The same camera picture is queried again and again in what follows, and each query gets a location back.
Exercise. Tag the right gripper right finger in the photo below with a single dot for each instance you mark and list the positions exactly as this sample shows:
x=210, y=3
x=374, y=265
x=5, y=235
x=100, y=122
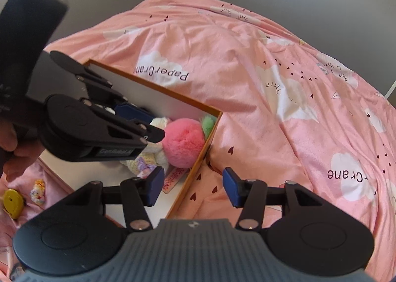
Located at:
x=249, y=195

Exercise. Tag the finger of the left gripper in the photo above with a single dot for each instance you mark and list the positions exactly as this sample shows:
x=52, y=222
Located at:
x=138, y=127
x=100, y=90

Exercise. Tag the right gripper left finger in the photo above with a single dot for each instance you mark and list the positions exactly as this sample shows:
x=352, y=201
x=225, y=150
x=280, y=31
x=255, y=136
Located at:
x=138, y=193

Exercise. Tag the white crochet bunny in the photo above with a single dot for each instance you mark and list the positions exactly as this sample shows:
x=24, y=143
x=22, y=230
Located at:
x=152, y=156

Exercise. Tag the pink green pompom peach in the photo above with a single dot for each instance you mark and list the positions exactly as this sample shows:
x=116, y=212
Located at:
x=184, y=140

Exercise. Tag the small crowned figurine magnet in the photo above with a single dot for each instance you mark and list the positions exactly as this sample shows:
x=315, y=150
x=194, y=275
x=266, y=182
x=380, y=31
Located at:
x=37, y=193

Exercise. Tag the yellow tape measure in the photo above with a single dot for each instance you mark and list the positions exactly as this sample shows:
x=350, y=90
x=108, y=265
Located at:
x=13, y=203

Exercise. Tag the person's left hand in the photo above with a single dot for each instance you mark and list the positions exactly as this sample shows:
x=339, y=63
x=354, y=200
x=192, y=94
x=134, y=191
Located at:
x=23, y=154

